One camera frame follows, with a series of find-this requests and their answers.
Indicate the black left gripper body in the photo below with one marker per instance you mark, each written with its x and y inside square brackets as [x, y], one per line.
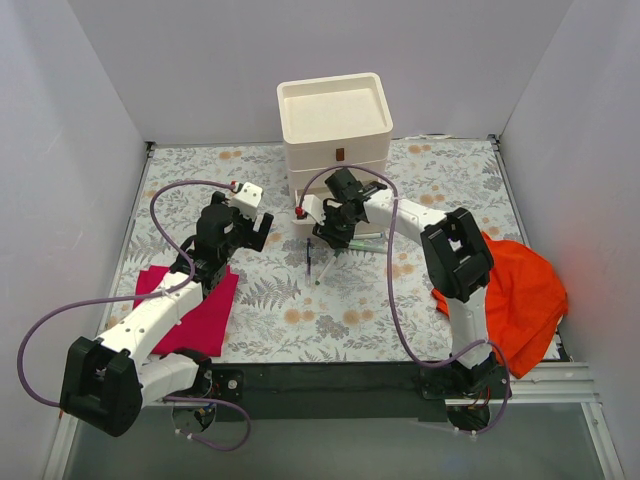
[251, 233]

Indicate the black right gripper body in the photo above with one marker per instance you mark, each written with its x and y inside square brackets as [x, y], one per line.
[333, 233]

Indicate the white bottom drawer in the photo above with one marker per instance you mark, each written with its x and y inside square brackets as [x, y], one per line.
[324, 193]

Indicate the mint green highlighter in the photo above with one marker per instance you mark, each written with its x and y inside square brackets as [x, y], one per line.
[367, 247]

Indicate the white green pen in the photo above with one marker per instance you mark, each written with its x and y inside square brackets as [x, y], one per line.
[326, 269]

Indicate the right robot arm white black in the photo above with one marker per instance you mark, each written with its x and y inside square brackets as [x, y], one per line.
[457, 258]

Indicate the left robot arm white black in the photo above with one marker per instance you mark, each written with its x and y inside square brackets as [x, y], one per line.
[108, 380]

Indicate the dark blue pen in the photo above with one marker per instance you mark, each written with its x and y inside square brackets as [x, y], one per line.
[308, 268]

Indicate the white teal capped marker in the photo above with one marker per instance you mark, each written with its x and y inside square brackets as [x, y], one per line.
[372, 234]

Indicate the floral patterned table mat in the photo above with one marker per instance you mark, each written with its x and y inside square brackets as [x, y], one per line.
[368, 308]

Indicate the magenta folded cloth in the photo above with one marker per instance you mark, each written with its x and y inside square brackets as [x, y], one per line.
[203, 328]

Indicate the white stacked drawer unit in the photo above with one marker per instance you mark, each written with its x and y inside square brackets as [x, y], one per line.
[333, 121]

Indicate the orange crumpled cloth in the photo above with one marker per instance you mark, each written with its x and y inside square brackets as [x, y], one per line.
[524, 303]

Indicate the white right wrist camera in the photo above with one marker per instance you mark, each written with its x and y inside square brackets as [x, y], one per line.
[310, 211]

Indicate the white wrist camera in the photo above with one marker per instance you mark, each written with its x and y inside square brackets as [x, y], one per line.
[310, 211]
[246, 199]

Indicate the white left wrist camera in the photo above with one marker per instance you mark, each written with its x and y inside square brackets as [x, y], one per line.
[246, 199]

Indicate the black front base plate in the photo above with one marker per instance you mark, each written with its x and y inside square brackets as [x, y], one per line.
[370, 390]

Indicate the aluminium front frame rail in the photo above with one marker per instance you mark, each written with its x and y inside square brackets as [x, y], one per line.
[551, 427]

